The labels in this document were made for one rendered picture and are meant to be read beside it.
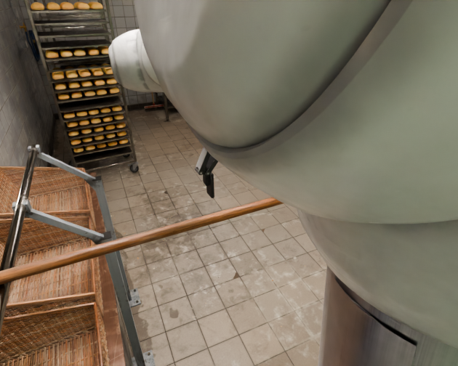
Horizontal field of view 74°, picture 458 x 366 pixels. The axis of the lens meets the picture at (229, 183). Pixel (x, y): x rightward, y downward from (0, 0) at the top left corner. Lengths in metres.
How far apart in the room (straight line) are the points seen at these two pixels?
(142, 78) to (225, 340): 1.71
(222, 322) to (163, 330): 0.36
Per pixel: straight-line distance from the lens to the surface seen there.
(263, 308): 2.17
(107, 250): 0.85
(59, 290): 1.68
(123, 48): 0.58
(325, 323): 0.17
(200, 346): 2.03
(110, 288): 1.61
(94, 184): 1.69
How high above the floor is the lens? 1.74
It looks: 31 degrees down
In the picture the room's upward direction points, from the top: straight up
